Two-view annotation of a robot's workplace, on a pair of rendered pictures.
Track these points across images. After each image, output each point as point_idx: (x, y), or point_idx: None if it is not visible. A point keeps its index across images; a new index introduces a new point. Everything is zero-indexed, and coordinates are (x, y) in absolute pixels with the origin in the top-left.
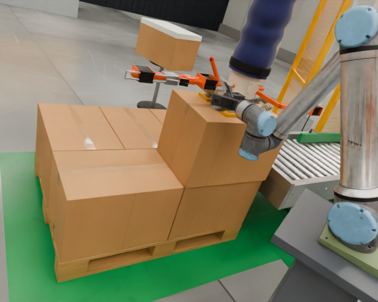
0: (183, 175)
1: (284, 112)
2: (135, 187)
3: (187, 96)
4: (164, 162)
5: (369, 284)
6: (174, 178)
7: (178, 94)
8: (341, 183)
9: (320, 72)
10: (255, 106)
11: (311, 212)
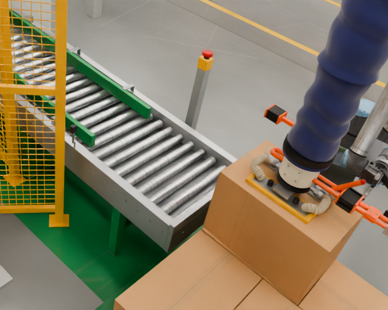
0: (336, 256)
1: (375, 138)
2: (378, 297)
3: (331, 232)
4: (316, 287)
5: (374, 143)
6: (331, 270)
7: (338, 242)
8: None
9: None
10: None
11: (335, 156)
